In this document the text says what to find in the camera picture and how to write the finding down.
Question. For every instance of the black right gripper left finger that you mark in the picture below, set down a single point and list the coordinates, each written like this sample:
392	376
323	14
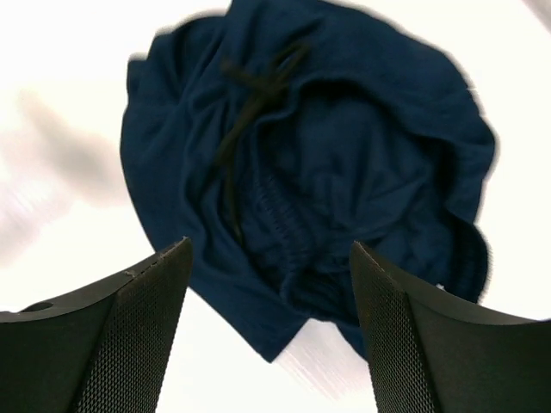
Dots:
103	348

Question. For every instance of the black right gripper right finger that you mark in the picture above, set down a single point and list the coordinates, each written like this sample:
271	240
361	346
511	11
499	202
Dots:
430	351

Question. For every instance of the navy blue shorts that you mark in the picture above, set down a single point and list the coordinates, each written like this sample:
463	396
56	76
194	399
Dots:
278	134

